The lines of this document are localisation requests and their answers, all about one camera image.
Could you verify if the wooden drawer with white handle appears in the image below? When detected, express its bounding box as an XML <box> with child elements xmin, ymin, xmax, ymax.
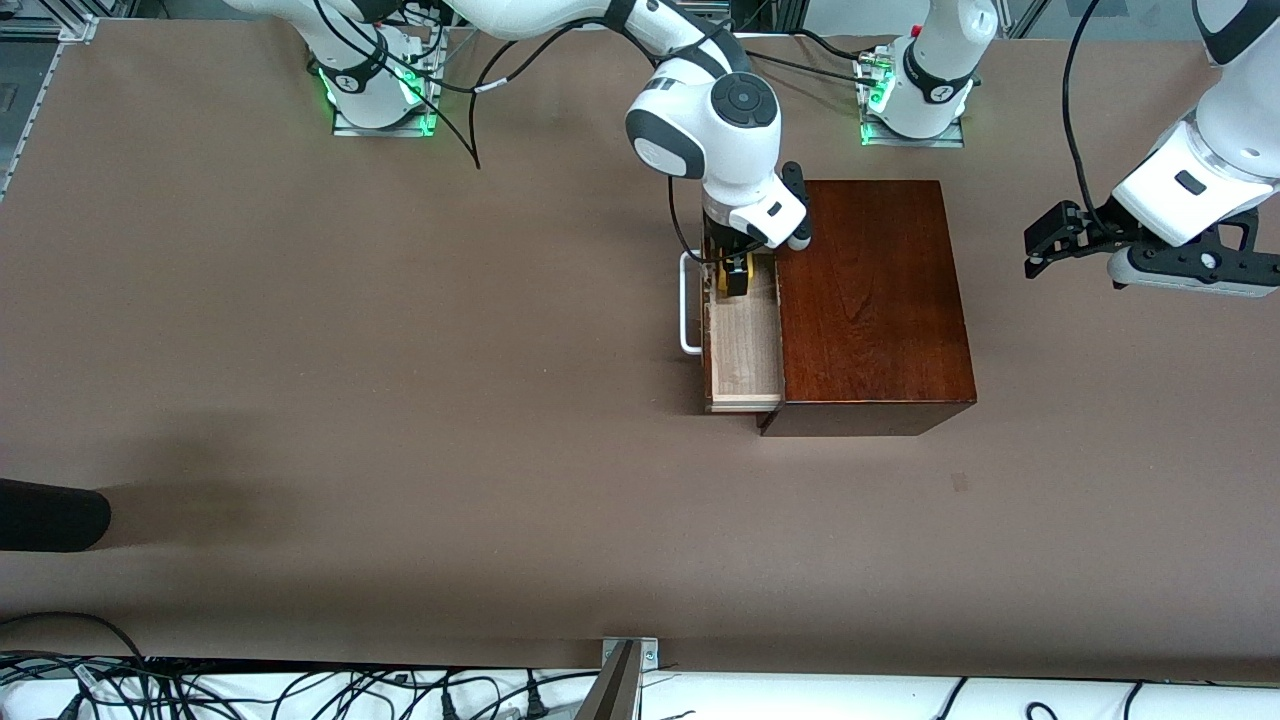
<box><xmin>680</xmin><ymin>250</ymin><xmax>785</xmax><ymax>414</ymax></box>

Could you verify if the dark wooden cabinet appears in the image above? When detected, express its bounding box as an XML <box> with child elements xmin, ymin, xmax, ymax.
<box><xmin>757</xmin><ymin>180</ymin><xmax>978</xmax><ymax>438</ymax></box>

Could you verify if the white board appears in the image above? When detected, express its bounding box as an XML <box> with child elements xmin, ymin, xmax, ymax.
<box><xmin>0</xmin><ymin>664</ymin><xmax>1280</xmax><ymax>720</ymax></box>

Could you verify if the aluminium corner profile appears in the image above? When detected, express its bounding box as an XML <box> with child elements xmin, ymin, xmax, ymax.
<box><xmin>0</xmin><ymin>12</ymin><xmax>101</xmax><ymax>201</ymax></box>

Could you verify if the black cylinder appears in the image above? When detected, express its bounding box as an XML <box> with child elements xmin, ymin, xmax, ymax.
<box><xmin>0</xmin><ymin>478</ymin><xmax>112</xmax><ymax>553</ymax></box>

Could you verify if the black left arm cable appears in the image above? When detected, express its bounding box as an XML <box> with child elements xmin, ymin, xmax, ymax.
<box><xmin>1060</xmin><ymin>0</ymin><xmax>1106</xmax><ymax>221</ymax></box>

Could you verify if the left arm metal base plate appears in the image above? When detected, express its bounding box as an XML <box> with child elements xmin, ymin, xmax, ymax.
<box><xmin>860</xmin><ymin>50</ymin><xmax>966</xmax><ymax>149</ymax></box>

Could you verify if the black cable on table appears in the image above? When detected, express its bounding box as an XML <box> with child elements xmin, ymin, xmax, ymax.
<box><xmin>735</xmin><ymin>28</ymin><xmax>893</xmax><ymax>89</ymax></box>

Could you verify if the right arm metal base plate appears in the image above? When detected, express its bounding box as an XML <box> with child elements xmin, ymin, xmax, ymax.
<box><xmin>332</xmin><ymin>40</ymin><xmax>441</xmax><ymax>138</ymax></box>

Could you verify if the silver metal bracket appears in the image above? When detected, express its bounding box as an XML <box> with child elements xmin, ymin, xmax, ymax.
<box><xmin>601</xmin><ymin>637</ymin><xmax>660</xmax><ymax>669</ymax></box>

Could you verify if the dark grey metal post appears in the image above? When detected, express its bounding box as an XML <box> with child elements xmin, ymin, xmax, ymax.
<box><xmin>578</xmin><ymin>640</ymin><xmax>641</xmax><ymax>720</ymax></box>

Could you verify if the black looped cable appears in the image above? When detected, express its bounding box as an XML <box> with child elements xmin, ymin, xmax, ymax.
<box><xmin>0</xmin><ymin>611</ymin><xmax>153</xmax><ymax>669</ymax></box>

